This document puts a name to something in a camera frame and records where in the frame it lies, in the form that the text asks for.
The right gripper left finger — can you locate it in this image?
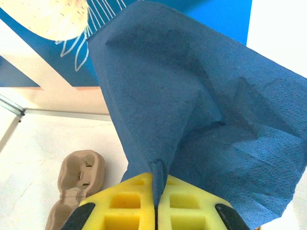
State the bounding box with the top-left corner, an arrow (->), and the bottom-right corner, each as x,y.
61,172 -> 155,230

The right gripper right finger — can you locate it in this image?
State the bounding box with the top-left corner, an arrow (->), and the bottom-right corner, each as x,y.
158,174 -> 251,230

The blue paper napkin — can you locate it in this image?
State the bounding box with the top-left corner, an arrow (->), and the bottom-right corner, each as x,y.
86,0 -> 307,230

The cardboard cup carrier stack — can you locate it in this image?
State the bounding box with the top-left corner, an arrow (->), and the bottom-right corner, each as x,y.
45,149 -> 106,230

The left aluminium frame post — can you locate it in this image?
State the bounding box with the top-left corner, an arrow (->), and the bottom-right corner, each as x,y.
0,94 -> 26,117

